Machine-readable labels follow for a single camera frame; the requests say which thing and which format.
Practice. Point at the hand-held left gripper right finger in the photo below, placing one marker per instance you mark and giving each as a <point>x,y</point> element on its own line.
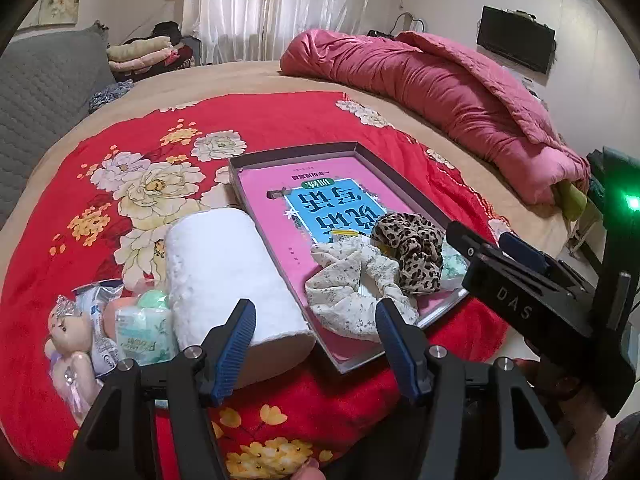
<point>400,355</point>

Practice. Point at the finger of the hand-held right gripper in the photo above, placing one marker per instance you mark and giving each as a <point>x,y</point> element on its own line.
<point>510,295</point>
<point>522,252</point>

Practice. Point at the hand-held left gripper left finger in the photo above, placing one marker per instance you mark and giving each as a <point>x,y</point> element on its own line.
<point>232,355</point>

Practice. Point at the teal tissue pack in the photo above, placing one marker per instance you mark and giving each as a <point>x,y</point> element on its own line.
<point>452,266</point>

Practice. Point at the white floral scrunchie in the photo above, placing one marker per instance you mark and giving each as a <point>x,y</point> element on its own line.
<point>350,290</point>

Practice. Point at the white green tissue pack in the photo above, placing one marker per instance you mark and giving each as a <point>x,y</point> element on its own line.
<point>142,327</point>

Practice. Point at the leopard print scrunchie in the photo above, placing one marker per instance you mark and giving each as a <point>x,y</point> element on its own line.
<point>415,252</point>

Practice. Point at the white blue plastic packet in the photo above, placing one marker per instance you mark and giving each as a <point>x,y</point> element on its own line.
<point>95,320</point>

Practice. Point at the teddy bear purple dress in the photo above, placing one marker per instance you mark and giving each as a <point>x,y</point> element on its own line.
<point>75,385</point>

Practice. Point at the teddy bear pink dress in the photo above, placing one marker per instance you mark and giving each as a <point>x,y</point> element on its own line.
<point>70,332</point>

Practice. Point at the dark cardboard box tray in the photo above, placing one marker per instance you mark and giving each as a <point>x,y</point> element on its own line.
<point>300,156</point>

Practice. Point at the person's right hand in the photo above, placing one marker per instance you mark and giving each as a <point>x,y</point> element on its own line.
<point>560,390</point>

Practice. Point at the green cloth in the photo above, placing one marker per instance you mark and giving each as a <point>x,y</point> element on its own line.
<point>570,199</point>

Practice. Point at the white toilet paper roll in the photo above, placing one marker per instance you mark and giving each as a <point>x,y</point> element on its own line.
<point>225,270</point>

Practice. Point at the dark teal clothes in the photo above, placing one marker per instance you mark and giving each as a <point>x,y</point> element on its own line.
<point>596,175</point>

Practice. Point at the pink book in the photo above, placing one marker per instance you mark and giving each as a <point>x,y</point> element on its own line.
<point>280,195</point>

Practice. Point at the pink quilt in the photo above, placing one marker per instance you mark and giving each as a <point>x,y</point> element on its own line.
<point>425,85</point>

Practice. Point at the red floral blanket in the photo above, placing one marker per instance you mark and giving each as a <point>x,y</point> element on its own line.
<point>75,240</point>

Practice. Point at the black television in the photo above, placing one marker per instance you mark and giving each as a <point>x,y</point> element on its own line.
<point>515,40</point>

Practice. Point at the small black object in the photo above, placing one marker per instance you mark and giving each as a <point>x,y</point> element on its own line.
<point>380,34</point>

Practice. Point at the beige bed sheet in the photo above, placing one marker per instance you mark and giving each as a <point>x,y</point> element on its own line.
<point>250,77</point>

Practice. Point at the blue patterned cloth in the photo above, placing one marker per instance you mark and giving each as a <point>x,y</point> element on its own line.
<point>110,95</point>

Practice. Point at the pile of folded clothes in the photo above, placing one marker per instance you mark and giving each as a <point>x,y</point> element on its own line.
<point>140,52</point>

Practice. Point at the dark clothes heap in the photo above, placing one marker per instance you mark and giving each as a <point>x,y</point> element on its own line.
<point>167,30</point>

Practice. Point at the grey quilted headboard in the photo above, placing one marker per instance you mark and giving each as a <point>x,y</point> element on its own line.
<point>45,75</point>

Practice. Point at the white curtain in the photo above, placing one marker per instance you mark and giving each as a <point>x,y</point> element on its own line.
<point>275,5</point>

